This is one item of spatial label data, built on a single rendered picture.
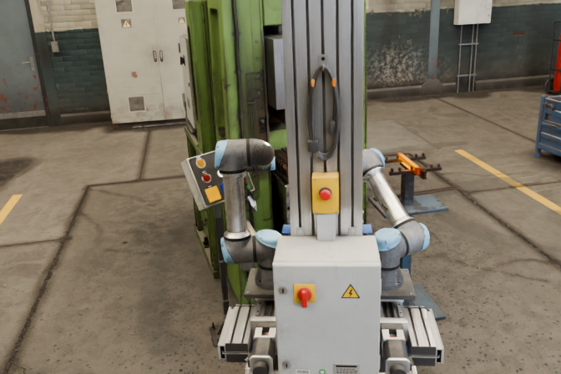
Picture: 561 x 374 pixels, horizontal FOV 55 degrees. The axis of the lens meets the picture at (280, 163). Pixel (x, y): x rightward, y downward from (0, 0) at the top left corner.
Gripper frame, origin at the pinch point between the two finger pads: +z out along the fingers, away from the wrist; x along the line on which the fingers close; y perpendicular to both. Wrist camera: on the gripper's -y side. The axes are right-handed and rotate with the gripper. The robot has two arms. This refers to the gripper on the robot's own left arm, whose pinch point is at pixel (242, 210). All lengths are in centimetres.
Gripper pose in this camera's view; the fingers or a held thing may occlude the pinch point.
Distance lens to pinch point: 284.6
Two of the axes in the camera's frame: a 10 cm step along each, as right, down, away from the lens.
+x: 10.0, -0.1, -0.9
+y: -0.8, 3.3, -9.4
